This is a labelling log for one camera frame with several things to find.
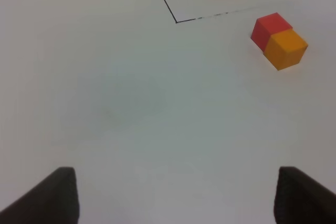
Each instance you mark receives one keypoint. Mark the red wooden cube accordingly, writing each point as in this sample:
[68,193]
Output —
[267,26]

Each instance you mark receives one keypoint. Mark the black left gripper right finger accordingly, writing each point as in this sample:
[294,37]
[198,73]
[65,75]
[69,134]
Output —
[301,199]

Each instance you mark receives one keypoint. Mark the orange wooden cube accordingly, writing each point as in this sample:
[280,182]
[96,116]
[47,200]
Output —
[285,49]

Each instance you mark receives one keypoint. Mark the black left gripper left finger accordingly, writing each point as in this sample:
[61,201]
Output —
[54,200]

